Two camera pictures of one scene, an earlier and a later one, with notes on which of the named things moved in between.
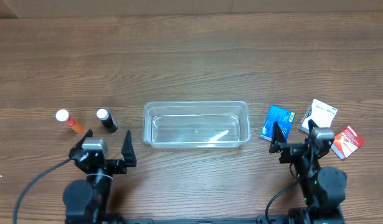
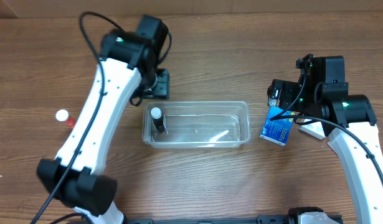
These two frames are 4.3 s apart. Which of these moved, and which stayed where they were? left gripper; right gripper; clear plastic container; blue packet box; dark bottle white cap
Moved: left gripper; right gripper; dark bottle white cap
Stayed: clear plastic container; blue packet box
